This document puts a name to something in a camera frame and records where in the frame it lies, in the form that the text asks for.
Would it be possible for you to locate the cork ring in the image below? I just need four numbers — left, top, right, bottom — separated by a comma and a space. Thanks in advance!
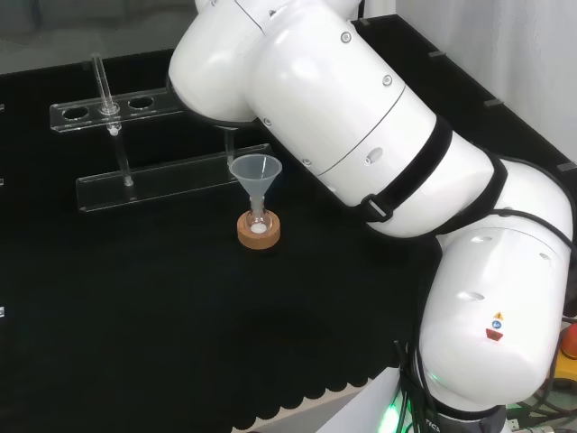
236, 210, 282, 250

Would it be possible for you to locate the round-bottom glass flask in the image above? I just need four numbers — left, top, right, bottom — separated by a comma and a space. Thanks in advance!
245, 198, 272, 236

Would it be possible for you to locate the yellow stop button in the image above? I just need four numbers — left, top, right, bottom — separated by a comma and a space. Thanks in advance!
556, 320, 577, 392

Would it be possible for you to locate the black table cloth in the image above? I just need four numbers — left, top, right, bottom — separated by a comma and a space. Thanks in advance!
0, 13, 577, 433

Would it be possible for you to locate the clear plastic funnel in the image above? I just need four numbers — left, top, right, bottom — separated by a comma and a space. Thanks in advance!
228, 154, 283, 211

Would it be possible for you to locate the clear funnel stand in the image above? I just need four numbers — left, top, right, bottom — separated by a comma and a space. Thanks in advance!
48, 52, 271, 213

